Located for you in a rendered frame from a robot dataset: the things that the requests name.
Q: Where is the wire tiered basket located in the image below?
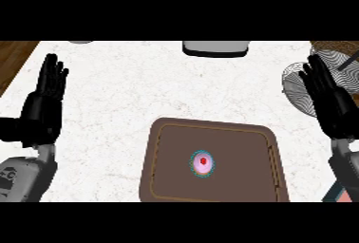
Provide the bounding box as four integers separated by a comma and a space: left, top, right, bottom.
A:
281, 41, 359, 119

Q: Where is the pink frosted cupcake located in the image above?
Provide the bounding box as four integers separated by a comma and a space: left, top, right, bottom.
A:
188, 149, 217, 178

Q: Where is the grey appliance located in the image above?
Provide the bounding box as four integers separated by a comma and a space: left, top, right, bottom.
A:
180, 41, 251, 59

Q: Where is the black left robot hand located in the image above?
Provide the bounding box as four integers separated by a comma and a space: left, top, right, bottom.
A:
0, 53, 69, 149

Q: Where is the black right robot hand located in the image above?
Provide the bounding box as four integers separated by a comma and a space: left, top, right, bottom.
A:
297, 53, 359, 141

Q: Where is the brown tray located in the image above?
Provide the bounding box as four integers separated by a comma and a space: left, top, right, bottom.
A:
137, 117, 291, 203

